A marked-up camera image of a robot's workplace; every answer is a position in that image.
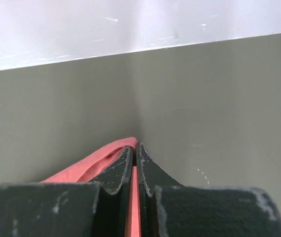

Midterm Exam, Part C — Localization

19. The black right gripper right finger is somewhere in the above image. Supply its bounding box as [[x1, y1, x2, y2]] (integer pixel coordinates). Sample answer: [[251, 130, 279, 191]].
[[136, 142, 281, 237]]

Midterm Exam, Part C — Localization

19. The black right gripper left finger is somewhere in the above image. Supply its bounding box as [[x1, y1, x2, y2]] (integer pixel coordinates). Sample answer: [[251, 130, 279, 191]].
[[0, 147, 134, 237]]

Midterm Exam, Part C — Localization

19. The salmon pink t-shirt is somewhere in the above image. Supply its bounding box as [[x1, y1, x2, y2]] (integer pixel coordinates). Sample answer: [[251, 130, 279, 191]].
[[43, 137, 141, 237]]

